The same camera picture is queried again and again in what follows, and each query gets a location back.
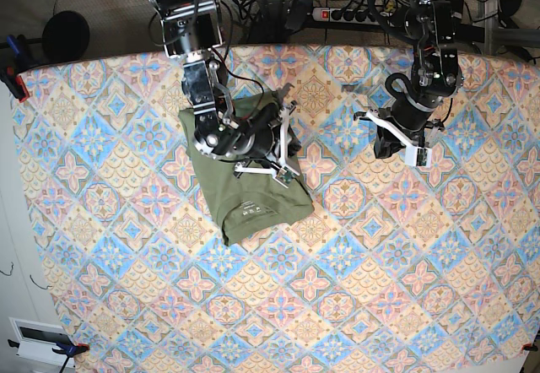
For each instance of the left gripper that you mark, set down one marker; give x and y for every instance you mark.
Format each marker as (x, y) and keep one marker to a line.
(410, 112)

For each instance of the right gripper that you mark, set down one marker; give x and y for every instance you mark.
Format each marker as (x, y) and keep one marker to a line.
(254, 138)

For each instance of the olive green t-shirt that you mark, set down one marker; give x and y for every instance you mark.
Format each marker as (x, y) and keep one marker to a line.
(242, 206)

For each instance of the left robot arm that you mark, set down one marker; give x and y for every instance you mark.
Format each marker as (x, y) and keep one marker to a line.
(435, 75)

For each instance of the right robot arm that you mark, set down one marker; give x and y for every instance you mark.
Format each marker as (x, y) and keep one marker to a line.
(191, 32)

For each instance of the patterned tile tablecloth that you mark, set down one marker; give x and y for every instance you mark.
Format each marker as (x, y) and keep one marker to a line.
(396, 270)

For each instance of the black round stool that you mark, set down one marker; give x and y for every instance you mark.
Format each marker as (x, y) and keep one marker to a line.
(65, 37)

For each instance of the blue clamp left edge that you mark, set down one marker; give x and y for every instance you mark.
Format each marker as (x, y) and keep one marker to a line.
(10, 73)

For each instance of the orange clamp bottom left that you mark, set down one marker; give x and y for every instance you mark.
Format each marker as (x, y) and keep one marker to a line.
(69, 349)

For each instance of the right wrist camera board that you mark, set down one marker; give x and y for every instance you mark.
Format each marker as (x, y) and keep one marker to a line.
(284, 178)

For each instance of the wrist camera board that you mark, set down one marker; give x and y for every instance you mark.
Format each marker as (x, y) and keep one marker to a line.
(284, 178)
(418, 156)

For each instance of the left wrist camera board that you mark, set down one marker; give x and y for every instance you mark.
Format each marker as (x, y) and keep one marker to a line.
(418, 156)

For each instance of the white power strip red switch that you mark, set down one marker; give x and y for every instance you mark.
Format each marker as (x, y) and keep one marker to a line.
(345, 16)

